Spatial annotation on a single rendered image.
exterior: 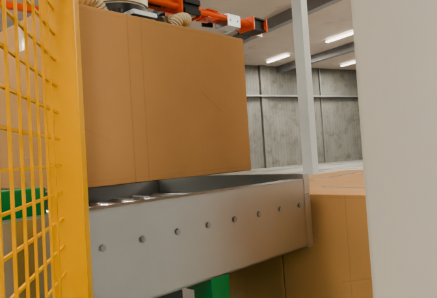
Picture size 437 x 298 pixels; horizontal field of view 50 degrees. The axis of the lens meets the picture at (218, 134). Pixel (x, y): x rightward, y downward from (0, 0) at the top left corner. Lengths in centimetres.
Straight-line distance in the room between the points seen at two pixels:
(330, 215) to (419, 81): 110
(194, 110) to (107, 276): 53
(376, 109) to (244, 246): 85
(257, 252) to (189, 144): 32
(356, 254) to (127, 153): 70
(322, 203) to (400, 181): 108
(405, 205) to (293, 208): 98
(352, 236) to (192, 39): 70
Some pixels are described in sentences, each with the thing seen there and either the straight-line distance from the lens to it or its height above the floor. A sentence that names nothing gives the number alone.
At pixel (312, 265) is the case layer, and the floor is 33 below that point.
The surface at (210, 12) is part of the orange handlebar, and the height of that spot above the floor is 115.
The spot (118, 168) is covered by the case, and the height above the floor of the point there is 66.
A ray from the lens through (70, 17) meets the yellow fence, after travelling 77.
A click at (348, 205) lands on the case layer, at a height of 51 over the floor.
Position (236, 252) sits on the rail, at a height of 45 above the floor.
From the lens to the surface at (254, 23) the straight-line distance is 176.
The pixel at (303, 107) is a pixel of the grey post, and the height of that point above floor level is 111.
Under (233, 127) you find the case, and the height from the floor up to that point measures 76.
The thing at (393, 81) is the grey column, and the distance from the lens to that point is 34.
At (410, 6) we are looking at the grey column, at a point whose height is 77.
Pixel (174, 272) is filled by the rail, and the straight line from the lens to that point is 101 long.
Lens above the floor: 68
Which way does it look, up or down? 2 degrees up
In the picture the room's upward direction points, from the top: 4 degrees counter-clockwise
